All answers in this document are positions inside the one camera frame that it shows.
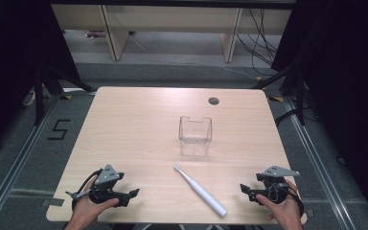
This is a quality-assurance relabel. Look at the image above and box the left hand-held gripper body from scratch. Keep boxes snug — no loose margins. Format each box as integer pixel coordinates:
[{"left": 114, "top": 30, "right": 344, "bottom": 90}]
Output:
[{"left": 65, "top": 164, "right": 127, "bottom": 205}]

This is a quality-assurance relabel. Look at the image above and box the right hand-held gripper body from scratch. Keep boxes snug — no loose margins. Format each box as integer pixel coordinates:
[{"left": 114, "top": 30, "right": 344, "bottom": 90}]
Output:
[{"left": 251, "top": 165, "right": 301, "bottom": 206}]

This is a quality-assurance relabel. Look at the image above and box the white electric toothbrush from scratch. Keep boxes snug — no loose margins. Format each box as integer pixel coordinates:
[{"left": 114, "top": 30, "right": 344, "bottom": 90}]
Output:
[{"left": 173, "top": 163, "right": 228, "bottom": 219}]

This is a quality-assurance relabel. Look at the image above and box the clear plastic container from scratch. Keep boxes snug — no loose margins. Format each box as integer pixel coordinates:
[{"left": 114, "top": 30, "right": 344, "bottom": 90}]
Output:
[{"left": 177, "top": 115, "right": 214, "bottom": 158}]

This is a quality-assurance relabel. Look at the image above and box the person's left hand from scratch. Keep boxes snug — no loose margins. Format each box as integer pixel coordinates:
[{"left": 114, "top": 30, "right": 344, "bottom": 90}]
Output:
[{"left": 72, "top": 179, "right": 121, "bottom": 225}]

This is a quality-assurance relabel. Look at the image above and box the person's right hand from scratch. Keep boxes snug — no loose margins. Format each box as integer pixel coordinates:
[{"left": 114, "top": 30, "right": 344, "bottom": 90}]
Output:
[{"left": 255, "top": 179, "right": 303, "bottom": 230}]

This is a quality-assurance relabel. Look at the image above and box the grey floor tape patch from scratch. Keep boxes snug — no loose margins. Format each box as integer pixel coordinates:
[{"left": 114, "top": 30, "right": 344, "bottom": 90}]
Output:
[{"left": 41, "top": 197, "right": 66, "bottom": 208}]

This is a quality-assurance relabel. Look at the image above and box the black metal stand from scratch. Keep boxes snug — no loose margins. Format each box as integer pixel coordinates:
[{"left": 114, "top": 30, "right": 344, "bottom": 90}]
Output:
[
  {"left": 33, "top": 62, "right": 98, "bottom": 127},
  {"left": 251, "top": 61, "right": 309, "bottom": 127}
]

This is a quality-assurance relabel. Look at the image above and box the dark curtain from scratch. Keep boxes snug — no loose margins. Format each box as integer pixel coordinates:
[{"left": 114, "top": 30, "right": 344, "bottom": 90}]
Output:
[
  {"left": 270, "top": 0, "right": 368, "bottom": 222},
  {"left": 0, "top": 0, "right": 81, "bottom": 161}
]

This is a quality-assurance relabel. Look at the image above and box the small pink object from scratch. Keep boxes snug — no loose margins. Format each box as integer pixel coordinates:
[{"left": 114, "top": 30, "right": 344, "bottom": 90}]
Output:
[{"left": 84, "top": 30, "right": 106, "bottom": 40}]

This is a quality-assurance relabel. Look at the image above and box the light wooden desk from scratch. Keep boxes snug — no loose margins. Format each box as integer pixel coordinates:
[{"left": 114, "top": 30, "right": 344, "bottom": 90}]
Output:
[{"left": 51, "top": 3, "right": 293, "bottom": 63}]

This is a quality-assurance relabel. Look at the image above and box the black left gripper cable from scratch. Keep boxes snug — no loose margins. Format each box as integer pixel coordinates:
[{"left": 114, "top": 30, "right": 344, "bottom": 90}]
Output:
[{"left": 71, "top": 169, "right": 105, "bottom": 212}]

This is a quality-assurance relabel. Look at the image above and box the metal floor rail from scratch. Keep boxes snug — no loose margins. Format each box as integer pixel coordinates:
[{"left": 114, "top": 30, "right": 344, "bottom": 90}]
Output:
[
  {"left": 0, "top": 94, "right": 62, "bottom": 230},
  {"left": 282, "top": 95, "right": 357, "bottom": 230}
]

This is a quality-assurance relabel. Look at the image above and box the thick black floor cable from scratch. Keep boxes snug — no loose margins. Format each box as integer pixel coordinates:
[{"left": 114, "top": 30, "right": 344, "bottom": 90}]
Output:
[{"left": 273, "top": 107, "right": 302, "bottom": 127}]

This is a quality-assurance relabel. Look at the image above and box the white cable loop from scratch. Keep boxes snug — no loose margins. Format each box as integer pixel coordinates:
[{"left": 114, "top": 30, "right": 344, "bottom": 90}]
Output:
[{"left": 21, "top": 90, "right": 38, "bottom": 107}]

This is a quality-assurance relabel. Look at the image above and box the thin white floor cable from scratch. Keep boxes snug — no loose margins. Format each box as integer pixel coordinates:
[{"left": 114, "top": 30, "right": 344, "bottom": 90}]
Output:
[{"left": 128, "top": 34, "right": 261, "bottom": 81}]

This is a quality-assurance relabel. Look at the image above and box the bundle of black hanging cables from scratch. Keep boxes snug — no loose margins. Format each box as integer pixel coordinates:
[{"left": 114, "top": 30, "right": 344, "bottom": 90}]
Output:
[{"left": 235, "top": 8, "right": 280, "bottom": 77}]

